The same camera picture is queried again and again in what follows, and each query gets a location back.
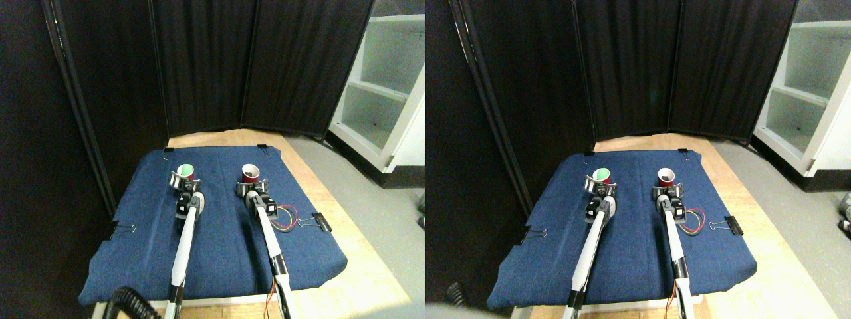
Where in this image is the dark blue cloth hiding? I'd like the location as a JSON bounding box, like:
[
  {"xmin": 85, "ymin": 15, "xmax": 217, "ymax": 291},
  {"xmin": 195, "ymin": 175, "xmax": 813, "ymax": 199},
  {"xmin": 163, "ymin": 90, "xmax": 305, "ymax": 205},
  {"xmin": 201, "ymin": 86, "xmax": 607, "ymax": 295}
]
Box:
[
  {"xmin": 487, "ymin": 150, "xmax": 757, "ymax": 312},
  {"xmin": 78, "ymin": 145, "xmax": 348, "ymax": 308}
]

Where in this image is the white table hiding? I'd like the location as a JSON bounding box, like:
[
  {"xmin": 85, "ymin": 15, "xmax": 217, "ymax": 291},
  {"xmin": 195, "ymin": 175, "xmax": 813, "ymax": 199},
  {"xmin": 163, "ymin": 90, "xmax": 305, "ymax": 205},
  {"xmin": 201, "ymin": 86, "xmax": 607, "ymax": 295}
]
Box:
[{"xmin": 512, "ymin": 300, "xmax": 707, "ymax": 315}]

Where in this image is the black curtain pole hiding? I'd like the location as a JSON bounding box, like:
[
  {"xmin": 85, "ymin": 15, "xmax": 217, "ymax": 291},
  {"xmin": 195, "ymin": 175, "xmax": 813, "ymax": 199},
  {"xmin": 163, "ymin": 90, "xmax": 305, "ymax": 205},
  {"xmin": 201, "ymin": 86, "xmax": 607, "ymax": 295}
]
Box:
[
  {"xmin": 573, "ymin": 0, "xmax": 595, "ymax": 142},
  {"xmin": 239, "ymin": 0, "xmax": 259, "ymax": 131},
  {"xmin": 449, "ymin": 0, "xmax": 534, "ymax": 215},
  {"xmin": 149, "ymin": 0, "xmax": 169, "ymax": 139},
  {"xmin": 41, "ymin": 0, "xmax": 115, "ymax": 215}
]

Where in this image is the white shelf unit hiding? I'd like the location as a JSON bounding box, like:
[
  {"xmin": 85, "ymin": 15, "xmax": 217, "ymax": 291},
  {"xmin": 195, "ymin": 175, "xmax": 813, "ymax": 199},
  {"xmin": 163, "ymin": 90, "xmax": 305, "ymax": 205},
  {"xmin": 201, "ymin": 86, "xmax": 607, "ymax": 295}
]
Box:
[
  {"xmin": 327, "ymin": 13, "xmax": 426, "ymax": 175},
  {"xmin": 753, "ymin": 20, "xmax": 851, "ymax": 179}
]

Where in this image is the red wire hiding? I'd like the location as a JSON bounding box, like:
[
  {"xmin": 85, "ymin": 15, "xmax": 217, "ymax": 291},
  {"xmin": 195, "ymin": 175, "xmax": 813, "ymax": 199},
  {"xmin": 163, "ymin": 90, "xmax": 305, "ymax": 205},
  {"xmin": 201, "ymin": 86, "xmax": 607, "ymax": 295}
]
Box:
[
  {"xmin": 683, "ymin": 208, "xmax": 707, "ymax": 237},
  {"xmin": 273, "ymin": 205, "xmax": 299, "ymax": 232}
]

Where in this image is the black ribbed hose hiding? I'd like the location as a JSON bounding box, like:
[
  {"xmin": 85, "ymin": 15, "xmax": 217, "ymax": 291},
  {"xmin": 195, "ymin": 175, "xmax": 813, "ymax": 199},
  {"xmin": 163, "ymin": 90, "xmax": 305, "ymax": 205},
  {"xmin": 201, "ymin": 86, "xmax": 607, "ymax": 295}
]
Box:
[
  {"xmin": 447, "ymin": 282, "xmax": 469, "ymax": 308},
  {"xmin": 106, "ymin": 287, "xmax": 164, "ymax": 319}
]

